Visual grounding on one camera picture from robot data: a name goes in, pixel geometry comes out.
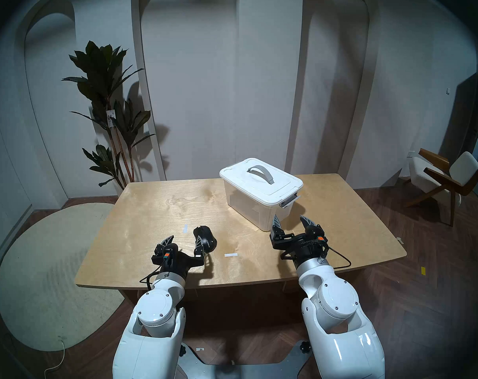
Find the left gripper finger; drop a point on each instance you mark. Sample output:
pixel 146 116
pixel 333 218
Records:
pixel 199 248
pixel 166 243

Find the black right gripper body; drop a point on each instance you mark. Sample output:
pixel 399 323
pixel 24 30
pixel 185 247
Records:
pixel 308 246

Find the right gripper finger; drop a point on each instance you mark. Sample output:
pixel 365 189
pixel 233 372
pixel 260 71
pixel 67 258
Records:
pixel 310 226
pixel 277 228

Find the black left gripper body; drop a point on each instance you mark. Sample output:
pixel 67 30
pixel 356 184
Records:
pixel 174 261

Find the black computer mouse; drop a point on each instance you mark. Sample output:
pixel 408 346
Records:
pixel 208 238

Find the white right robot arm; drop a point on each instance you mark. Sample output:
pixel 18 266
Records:
pixel 337 323

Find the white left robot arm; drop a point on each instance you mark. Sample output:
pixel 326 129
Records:
pixel 152 342

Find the clear plastic storage container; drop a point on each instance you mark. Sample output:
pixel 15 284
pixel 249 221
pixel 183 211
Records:
pixel 254 210

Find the light wooden table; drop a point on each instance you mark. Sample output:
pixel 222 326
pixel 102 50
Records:
pixel 152 208

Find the round beige rug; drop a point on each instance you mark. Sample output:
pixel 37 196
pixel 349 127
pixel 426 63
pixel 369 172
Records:
pixel 45 271

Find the white plant tag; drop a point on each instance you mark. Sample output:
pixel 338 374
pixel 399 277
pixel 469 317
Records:
pixel 111 118

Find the wooden armchair with white cushions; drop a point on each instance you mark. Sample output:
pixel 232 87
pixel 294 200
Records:
pixel 440 177

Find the tall green potted plant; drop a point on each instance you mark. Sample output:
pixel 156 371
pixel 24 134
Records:
pixel 100 78

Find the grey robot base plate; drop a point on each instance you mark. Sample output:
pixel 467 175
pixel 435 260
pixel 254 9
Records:
pixel 231 370

